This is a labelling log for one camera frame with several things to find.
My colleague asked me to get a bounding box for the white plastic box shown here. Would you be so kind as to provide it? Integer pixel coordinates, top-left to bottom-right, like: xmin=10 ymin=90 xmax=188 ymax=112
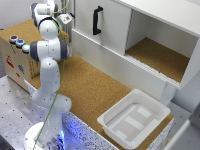
xmin=96 ymin=88 xmax=172 ymax=150

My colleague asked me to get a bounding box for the red button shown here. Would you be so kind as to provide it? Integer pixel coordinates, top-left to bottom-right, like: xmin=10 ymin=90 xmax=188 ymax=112
xmin=9 ymin=35 xmax=19 ymax=45

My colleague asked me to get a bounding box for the green button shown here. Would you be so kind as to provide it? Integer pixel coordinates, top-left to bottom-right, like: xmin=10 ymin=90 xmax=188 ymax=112
xmin=21 ymin=44 xmax=31 ymax=54

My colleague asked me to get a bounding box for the black door handle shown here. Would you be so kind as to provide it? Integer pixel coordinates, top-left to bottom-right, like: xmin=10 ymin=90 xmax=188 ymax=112
xmin=92 ymin=5 xmax=104 ymax=36

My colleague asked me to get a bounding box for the white cabinet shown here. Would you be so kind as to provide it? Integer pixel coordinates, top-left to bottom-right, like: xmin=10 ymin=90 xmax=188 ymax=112
xmin=71 ymin=0 xmax=200 ymax=107

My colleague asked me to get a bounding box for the white sliding door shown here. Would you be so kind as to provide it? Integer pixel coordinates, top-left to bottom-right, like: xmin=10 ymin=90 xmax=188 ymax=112
xmin=73 ymin=0 xmax=133 ymax=56

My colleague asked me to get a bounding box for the blue button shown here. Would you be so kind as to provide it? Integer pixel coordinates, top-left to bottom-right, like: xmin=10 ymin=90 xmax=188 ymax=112
xmin=15 ymin=38 xmax=26 ymax=48

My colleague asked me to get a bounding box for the green cable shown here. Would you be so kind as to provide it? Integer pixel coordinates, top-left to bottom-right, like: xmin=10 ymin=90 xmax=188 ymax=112
xmin=32 ymin=0 xmax=72 ymax=150

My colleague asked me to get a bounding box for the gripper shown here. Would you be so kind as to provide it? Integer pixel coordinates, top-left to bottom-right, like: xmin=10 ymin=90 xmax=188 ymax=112
xmin=56 ymin=12 xmax=75 ymax=26

